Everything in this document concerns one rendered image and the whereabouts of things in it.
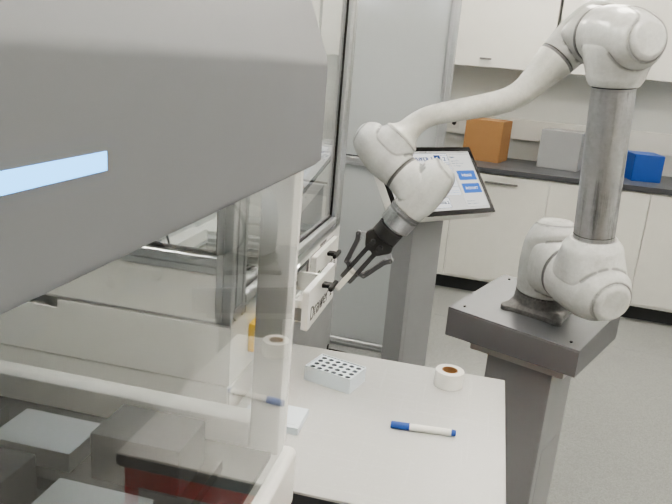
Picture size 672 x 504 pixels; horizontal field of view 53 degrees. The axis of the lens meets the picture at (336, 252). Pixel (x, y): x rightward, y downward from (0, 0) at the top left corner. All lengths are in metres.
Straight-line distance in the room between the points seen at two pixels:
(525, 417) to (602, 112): 0.90
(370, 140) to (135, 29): 1.31
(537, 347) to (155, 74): 1.54
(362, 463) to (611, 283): 0.77
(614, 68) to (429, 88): 1.82
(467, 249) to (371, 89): 1.73
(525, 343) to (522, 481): 0.47
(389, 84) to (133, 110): 2.99
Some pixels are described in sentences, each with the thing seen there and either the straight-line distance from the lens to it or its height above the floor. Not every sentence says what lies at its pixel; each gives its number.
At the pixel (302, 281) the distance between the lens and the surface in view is 2.01.
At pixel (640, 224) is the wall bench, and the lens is 4.74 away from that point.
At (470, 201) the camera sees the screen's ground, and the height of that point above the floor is 1.00.
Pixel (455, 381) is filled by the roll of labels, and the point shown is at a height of 0.79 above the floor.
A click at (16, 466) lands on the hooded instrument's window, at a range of 0.46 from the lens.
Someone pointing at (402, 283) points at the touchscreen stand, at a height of 0.64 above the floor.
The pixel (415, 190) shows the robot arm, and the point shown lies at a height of 1.21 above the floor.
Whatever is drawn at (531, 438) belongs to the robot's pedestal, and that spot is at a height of 0.49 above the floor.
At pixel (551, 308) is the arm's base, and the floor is 0.88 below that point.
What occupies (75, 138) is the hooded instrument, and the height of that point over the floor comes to 1.45.
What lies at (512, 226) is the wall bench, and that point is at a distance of 4.71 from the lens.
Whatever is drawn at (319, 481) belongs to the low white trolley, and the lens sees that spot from 1.30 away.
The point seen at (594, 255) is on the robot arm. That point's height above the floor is 1.10.
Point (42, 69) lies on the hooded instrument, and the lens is 0.39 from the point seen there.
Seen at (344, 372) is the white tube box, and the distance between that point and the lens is 1.63.
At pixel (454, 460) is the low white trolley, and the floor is 0.76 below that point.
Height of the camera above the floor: 1.50
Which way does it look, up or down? 16 degrees down
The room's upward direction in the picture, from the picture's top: 5 degrees clockwise
